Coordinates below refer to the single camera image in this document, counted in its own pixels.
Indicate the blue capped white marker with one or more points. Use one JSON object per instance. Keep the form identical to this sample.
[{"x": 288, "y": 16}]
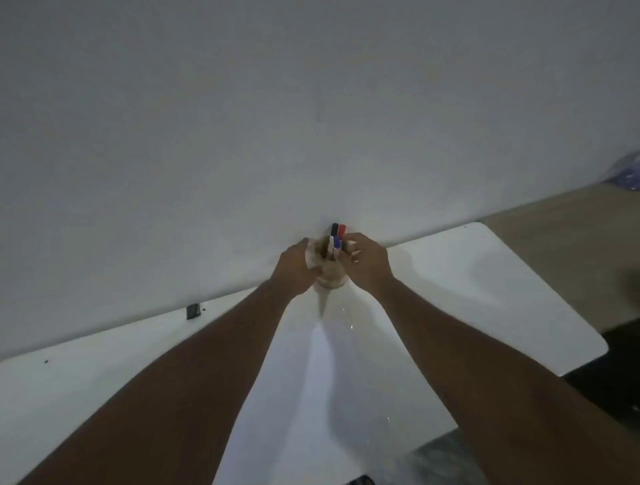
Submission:
[{"x": 337, "y": 244}]

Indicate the person's left forearm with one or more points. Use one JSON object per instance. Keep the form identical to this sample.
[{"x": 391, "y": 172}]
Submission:
[{"x": 175, "y": 399}]

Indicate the person's right hand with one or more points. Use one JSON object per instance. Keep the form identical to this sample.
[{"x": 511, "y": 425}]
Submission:
[{"x": 372, "y": 270}]

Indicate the white paper sheet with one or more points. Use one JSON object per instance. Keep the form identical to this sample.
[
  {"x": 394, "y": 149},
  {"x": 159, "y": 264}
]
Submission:
[{"x": 300, "y": 424}]

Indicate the small black clip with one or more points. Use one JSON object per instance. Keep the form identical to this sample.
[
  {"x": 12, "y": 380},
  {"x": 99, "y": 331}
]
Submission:
[{"x": 193, "y": 312}]

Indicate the round wooden pen holder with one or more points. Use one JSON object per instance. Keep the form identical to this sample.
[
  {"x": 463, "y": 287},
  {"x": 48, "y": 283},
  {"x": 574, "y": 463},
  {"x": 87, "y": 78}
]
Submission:
[{"x": 330, "y": 277}]

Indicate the red capped white marker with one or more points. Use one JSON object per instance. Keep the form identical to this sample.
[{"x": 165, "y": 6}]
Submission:
[{"x": 342, "y": 230}]

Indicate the person's left hand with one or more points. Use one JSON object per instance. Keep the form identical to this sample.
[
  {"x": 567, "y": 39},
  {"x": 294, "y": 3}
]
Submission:
[{"x": 292, "y": 272}]

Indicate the person's right forearm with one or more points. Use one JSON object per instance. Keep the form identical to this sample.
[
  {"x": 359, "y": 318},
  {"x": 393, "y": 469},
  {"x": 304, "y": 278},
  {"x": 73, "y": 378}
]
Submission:
[{"x": 475, "y": 389}]

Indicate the purple plastic bag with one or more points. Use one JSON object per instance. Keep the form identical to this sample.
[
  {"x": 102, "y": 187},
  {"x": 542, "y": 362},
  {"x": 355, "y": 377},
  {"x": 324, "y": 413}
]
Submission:
[{"x": 627, "y": 172}]

